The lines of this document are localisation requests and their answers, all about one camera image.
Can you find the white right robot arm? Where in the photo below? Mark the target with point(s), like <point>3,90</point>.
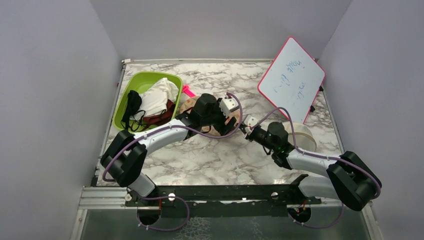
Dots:
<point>345,177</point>

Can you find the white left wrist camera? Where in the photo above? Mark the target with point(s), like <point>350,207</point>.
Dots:
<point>228,105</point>

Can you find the pink framed whiteboard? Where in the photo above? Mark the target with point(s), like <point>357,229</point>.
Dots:
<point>292,81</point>

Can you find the black bra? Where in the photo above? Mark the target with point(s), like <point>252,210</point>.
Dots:
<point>133,115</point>

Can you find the pink plastic clip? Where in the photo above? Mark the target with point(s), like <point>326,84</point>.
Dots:
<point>186,90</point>

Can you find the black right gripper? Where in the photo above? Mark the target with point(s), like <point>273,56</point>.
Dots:
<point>248,135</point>

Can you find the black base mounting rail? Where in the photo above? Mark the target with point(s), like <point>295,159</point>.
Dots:
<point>214,201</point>

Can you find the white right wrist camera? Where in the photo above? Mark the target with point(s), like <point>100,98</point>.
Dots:
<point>250,122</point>

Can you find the peach patterned mesh laundry bag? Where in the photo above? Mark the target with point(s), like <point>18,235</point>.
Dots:
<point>188,104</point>

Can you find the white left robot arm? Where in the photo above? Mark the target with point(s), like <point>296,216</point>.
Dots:
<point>123,160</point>

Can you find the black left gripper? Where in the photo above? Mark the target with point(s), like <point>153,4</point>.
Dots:
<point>222,128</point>

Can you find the white cloth garment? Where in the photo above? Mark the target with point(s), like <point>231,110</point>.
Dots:
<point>154,100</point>

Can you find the dark red bra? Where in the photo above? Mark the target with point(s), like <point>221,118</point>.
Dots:
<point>163,117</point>

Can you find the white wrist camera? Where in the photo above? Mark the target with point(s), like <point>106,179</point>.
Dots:
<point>250,122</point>
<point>228,105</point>

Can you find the green plastic basket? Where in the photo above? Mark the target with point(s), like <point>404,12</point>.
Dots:
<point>140,83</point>

